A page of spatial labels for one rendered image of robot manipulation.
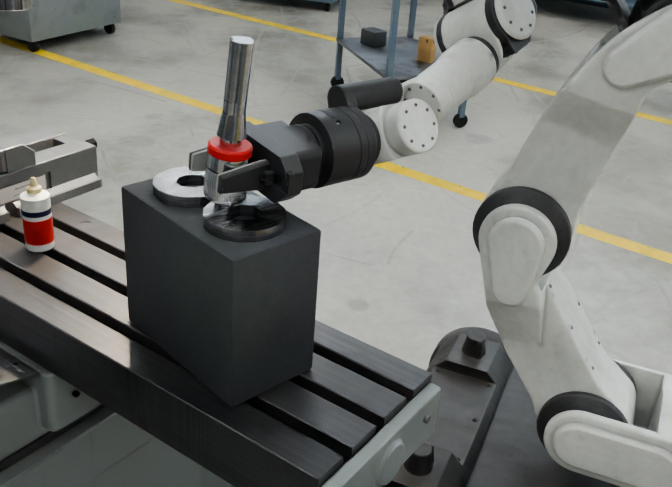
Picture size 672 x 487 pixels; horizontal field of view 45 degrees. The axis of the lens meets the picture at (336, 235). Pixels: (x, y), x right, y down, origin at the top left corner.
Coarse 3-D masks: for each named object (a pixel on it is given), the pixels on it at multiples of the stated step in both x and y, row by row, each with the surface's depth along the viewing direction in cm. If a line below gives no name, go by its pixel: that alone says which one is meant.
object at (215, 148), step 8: (216, 136) 87; (208, 144) 85; (216, 144) 85; (248, 144) 86; (208, 152) 85; (216, 152) 84; (224, 152) 84; (232, 152) 84; (240, 152) 84; (248, 152) 85; (224, 160) 84; (232, 160) 84; (240, 160) 85
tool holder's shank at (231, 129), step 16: (240, 48) 79; (240, 64) 80; (240, 80) 81; (224, 96) 83; (240, 96) 82; (224, 112) 83; (240, 112) 83; (224, 128) 84; (240, 128) 84; (224, 144) 85; (240, 144) 85
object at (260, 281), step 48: (144, 192) 94; (192, 192) 92; (144, 240) 94; (192, 240) 86; (240, 240) 85; (288, 240) 86; (144, 288) 98; (192, 288) 89; (240, 288) 84; (288, 288) 89; (192, 336) 92; (240, 336) 86; (288, 336) 92; (240, 384) 89
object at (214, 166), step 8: (208, 160) 85; (216, 160) 84; (248, 160) 86; (208, 168) 86; (216, 168) 85; (224, 168) 85; (232, 168) 85; (208, 176) 86; (216, 176) 85; (208, 184) 86; (208, 192) 87; (216, 192) 86; (240, 192) 87; (216, 200) 87; (224, 200) 87; (232, 200) 87; (240, 200) 88
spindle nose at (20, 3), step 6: (0, 0) 101; (6, 0) 101; (12, 0) 101; (18, 0) 101; (24, 0) 102; (30, 0) 103; (0, 6) 101; (6, 6) 101; (12, 6) 101; (18, 6) 101; (24, 6) 102; (30, 6) 103
